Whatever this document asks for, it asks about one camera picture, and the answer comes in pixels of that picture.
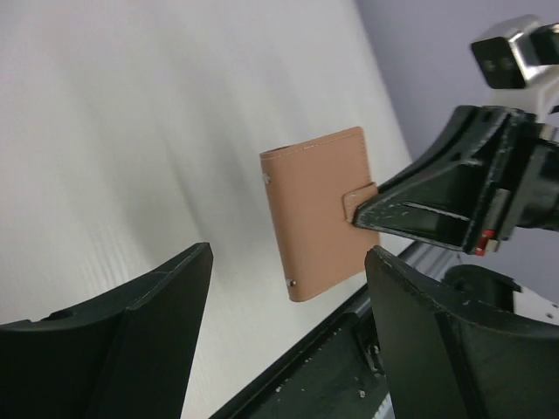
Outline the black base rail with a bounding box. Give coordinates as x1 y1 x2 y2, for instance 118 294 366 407
214 287 394 418

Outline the tan leather card holder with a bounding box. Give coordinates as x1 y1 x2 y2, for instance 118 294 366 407
260 127 379 302

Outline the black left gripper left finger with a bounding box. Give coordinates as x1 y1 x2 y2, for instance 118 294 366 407
1 243 213 418

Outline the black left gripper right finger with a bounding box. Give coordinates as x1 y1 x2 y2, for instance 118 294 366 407
365 246 558 418

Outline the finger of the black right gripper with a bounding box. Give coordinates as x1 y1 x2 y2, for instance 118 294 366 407
379 105 511 196
353 165 498 254

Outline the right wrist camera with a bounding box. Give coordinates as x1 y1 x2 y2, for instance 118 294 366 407
470 15 558 90

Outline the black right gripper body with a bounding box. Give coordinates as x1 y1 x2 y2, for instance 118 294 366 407
475 121 558 253

